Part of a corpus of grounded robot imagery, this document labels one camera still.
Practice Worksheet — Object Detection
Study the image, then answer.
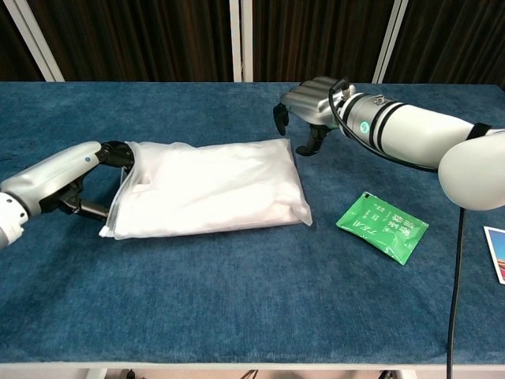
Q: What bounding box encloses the black pleated curtain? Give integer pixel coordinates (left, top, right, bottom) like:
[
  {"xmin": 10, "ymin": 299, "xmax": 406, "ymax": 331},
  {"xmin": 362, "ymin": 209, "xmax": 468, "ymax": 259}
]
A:
[
  {"xmin": 251, "ymin": 0, "xmax": 396, "ymax": 84},
  {"xmin": 0, "ymin": 0, "xmax": 43, "ymax": 83},
  {"xmin": 24, "ymin": 0, "xmax": 238, "ymax": 83},
  {"xmin": 384, "ymin": 0, "xmax": 505, "ymax": 86}
]

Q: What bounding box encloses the white plastic bag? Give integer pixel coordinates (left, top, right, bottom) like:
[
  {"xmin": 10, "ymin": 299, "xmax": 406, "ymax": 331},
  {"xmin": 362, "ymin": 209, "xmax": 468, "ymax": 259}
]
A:
[{"xmin": 98, "ymin": 137, "xmax": 314, "ymax": 241}]

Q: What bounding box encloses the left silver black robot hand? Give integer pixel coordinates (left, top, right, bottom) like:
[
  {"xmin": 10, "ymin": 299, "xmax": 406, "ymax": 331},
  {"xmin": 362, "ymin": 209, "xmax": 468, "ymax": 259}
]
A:
[{"xmin": 0, "ymin": 140, "xmax": 136, "ymax": 223}]

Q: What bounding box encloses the green tea packet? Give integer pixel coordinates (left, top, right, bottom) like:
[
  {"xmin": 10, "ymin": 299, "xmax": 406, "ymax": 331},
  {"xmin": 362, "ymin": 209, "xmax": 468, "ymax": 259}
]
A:
[{"xmin": 335, "ymin": 190, "xmax": 430, "ymax": 266}]

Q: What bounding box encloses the blue felt tablecloth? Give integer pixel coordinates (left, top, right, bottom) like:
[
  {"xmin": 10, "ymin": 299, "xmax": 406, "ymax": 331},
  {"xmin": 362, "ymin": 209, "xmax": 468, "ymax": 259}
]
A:
[{"xmin": 0, "ymin": 81, "xmax": 505, "ymax": 366}]

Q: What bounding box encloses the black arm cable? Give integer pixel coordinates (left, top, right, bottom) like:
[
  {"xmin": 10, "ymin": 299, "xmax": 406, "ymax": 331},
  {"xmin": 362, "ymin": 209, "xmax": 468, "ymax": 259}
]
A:
[{"xmin": 446, "ymin": 205, "xmax": 467, "ymax": 379}]

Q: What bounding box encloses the landscape photo postcard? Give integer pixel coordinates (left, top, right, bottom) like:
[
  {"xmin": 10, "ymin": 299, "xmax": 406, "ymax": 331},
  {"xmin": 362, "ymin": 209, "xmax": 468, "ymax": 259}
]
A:
[{"xmin": 483, "ymin": 226, "xmax": 505, "ymax": 286}]

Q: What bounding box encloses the white metal frame post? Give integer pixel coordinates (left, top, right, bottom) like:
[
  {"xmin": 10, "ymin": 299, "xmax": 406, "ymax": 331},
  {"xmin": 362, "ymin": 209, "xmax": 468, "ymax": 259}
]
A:
[
  {"xmin": 2, "ymin": 0, "xmax": 65, "ymax": 83},
  {"xmin": 228, "ymin": 0, "xmax": 254, "ymax": 83},
  {"xmin": 372, "ymin": 0, "xmax": 410, "ymax": 84}
]

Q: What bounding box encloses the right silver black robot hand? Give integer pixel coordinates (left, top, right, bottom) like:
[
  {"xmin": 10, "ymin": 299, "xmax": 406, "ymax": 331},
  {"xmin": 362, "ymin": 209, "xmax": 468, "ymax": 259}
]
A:
[{"xmin": 272, "ymin": 76, "xmax": 349, "ymax": 157}]

